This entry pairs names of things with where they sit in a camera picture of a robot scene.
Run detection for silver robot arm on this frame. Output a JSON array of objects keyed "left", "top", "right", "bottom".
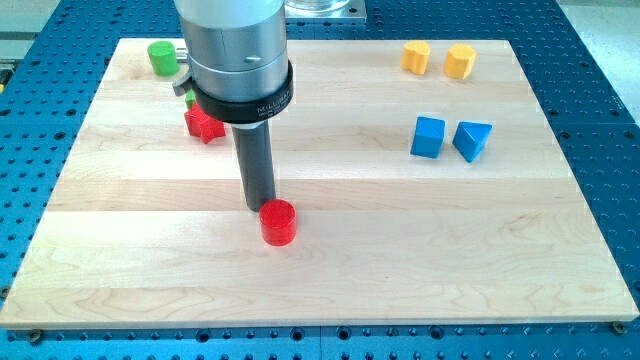
[{"left": 173, "top": 0, "right": 293, "bottom": 212}]

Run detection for blue perforated table plate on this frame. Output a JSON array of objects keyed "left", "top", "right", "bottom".
[{"left": 1, "top": 1, "right": 639, "bottom": 359}]

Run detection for blue cube block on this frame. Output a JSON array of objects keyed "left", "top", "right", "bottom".
[{"left": 410, "top": 116, "right": 446, "bottom": 159}]

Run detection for green cylinder block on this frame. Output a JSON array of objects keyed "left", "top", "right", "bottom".
[{"left": 147, "top": 40, "right": 179, "bottom": 76}]

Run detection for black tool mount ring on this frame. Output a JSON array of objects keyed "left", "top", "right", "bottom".
[{"left": 172, "top": 61, "right": 294, "bottom": 124}]

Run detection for small green block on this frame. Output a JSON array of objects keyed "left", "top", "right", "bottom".
[{"left": 184, "top": 90, "right": 196, "bottom": 110}]

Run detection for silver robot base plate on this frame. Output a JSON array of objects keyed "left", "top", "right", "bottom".
[{"left": 285, "top": 0, "right": 367, "bottom": 23}]

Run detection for blue triangular prism block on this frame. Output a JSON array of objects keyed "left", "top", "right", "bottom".
[{"left": 453, "top": 121, "right": 493, "bottom": 163}]

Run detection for red star block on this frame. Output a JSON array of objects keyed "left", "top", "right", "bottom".
[{"left": 184, "top": 103, "right": 226, "bottom": 144}]

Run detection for wooden board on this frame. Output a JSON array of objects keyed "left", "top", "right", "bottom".
[{"left": 1, "top": 38, "right": 638, "bottom": 329}]

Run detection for yellow heart block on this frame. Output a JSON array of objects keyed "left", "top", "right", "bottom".
[{"left": 400, "top": 40, "right": 431, "bottom": 75}]

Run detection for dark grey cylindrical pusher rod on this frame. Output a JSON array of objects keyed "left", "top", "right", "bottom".
[{"left": 232, "top": 121, "right": 276, "bottom": 212}]

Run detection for red cylinder block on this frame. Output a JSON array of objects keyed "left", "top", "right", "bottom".
[{"left": 259, "top": 199, "right": 296, "bottom": 246}]

